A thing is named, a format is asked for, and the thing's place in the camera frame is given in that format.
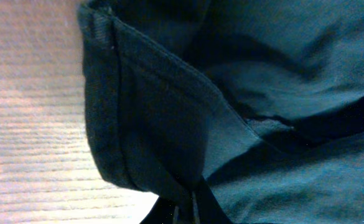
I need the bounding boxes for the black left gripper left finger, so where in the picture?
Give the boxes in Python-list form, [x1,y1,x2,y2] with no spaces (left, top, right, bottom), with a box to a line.
[140,197,179,224]

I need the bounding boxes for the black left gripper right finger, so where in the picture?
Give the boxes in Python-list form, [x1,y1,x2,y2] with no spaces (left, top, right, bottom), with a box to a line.
[192,177,233,224]

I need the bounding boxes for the black t-shirt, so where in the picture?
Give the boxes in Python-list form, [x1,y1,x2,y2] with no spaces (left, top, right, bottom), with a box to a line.
[77,0,364,223]

